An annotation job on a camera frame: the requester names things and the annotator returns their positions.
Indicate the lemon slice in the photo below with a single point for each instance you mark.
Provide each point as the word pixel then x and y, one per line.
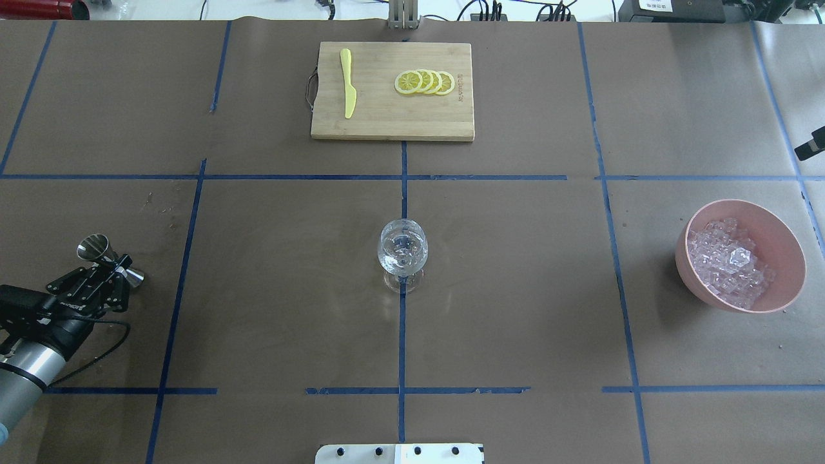
pixel 408 82
pixel 448 82
pixel 435 83
pixel 424 80

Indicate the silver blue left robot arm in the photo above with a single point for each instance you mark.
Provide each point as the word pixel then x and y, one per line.
pixel 30 369

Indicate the red thermos bottle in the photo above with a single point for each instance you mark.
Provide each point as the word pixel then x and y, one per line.
pixel 45 10

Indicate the yellow plastic knife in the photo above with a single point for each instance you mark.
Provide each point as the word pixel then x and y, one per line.
pixel 350 92

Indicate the clear ice cubes pile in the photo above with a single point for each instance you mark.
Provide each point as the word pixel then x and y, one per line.
pixel 724 256

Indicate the bamboo cutting board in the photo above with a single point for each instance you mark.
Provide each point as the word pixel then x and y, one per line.
pixel 382 113

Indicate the pink bowl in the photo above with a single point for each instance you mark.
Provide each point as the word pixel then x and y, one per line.
pixel 777 246

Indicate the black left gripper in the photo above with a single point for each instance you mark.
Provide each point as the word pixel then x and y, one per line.
pixel 62 327

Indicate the clear wine glass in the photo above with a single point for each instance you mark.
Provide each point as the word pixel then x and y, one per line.
pixel 402 251

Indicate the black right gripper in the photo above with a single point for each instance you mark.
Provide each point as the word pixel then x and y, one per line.
pixel 812 145

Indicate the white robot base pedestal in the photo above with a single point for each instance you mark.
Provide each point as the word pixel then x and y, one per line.
pixel 401 453

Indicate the steel jigger measuring cup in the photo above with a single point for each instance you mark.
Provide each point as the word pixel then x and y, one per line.
pixel 97 248

